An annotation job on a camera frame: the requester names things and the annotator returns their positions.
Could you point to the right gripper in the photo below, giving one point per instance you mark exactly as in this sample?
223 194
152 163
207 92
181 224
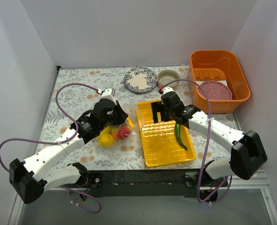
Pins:
163 112

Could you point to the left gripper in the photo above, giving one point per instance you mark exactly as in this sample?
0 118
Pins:
120 113

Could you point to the green red mango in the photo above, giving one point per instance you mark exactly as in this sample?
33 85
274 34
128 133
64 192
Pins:
114 132

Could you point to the red pomegranate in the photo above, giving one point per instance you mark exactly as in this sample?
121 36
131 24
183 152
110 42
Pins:
124 132

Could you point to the clear zip top bag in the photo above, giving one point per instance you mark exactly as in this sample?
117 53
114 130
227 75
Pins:
131 111

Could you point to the green chili pepper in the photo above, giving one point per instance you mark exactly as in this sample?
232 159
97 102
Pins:
177 131

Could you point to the yellow pear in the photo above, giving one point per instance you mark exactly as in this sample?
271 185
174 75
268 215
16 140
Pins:
106 140

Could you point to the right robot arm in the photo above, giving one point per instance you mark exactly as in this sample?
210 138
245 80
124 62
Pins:
246 148

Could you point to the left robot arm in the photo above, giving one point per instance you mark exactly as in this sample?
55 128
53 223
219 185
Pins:
32 177

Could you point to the beige ceramic bowl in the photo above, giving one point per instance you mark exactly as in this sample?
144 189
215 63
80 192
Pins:
167 76

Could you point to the yellow plastic tray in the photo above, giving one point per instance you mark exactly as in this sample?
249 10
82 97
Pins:
159 140

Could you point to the blue floral plate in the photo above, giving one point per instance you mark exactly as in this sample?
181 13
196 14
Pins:
140 80

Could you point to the floral tablecloth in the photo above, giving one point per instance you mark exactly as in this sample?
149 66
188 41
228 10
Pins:
128 156

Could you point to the pink dotted plate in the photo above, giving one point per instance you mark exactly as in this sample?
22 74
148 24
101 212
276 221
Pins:
215 90

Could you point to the orange plastic basin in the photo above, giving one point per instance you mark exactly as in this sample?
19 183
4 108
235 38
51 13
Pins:
220 66

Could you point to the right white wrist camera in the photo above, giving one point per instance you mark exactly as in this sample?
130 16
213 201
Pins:
164 90

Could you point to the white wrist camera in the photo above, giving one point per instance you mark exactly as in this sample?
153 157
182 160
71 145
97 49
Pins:
108 94
164 90

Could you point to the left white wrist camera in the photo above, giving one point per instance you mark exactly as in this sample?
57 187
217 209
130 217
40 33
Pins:
108 94

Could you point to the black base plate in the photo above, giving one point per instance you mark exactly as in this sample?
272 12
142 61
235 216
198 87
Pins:
165 182

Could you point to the aluminium rail frame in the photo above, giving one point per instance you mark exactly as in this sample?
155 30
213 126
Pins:
248 202

